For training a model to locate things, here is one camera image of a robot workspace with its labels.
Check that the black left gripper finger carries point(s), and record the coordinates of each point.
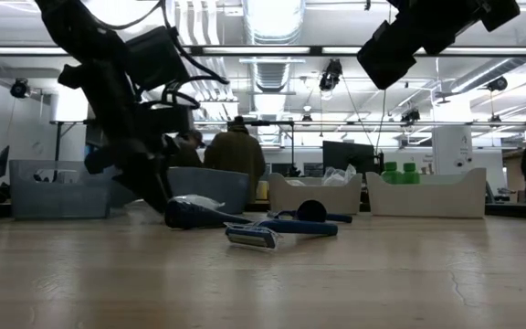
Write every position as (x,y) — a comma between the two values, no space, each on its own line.
(101,161)
(149,189)

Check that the dark blue toiletry tube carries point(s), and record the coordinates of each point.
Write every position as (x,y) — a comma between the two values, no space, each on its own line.
(311,211)
(190,218)

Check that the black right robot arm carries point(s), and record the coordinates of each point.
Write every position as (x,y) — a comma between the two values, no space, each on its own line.
(427,27)

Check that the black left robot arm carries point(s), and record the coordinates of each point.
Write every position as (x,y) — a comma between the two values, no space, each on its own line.
(85,50)

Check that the black framed background table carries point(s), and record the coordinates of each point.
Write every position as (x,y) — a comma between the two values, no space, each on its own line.
(57,137)

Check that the transparent grey plastic bin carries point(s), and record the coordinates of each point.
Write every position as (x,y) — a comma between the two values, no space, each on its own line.
(57,196)

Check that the dark grey plastic bin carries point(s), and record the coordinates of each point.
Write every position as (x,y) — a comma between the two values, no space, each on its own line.
(213,187)

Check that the black overhead light bar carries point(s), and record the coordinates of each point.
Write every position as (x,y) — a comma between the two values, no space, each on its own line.
(263,50)

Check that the light grey plastic bin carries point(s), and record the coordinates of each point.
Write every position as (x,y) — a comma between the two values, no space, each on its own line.
(313,198)

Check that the black computer monitor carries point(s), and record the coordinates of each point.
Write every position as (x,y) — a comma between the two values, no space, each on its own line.
(347,157)

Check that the white plastic bin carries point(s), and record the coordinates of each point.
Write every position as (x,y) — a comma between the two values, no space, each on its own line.
(427,201)

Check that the white pillar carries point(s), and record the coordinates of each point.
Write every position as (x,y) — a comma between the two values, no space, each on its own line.
(452,148)

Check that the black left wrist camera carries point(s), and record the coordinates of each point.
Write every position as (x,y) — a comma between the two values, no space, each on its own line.
(155,57)

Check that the black ceiling-hung camera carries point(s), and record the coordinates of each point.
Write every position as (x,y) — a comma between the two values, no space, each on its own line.
(19,88)
(330,75)
(410,117)
(498,84)

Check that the silver ventilation duct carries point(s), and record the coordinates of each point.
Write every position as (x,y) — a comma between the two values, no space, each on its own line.
(274,20)

